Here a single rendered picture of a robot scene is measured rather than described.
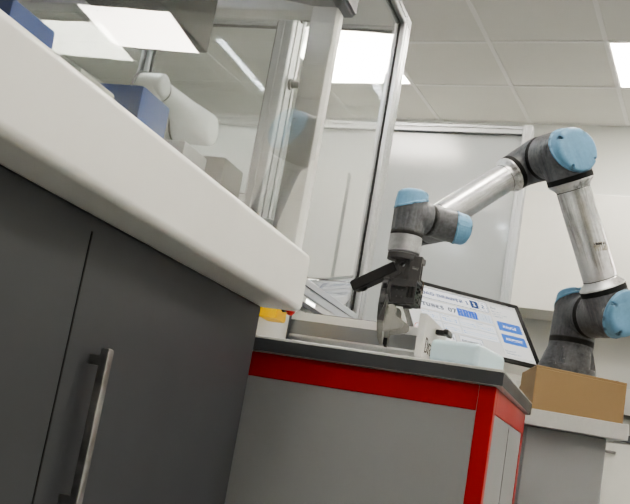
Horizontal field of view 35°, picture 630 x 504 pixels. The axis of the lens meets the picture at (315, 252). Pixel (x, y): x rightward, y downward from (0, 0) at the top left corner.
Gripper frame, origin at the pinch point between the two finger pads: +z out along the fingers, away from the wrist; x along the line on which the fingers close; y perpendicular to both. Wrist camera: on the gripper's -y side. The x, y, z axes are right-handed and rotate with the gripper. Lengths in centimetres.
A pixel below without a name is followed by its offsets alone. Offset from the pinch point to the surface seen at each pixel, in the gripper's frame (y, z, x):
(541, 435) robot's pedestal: 34, 14, 39
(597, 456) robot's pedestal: 47, 16, 43
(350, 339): -11.0, -0.6, 12.5
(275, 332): -26.5, 1.3, 2.3
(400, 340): 1.2, -2.0, 12.9
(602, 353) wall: 24, -56, 387
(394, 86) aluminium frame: -29, -90, 72
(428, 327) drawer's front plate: 6.9, -6.3, 15.3
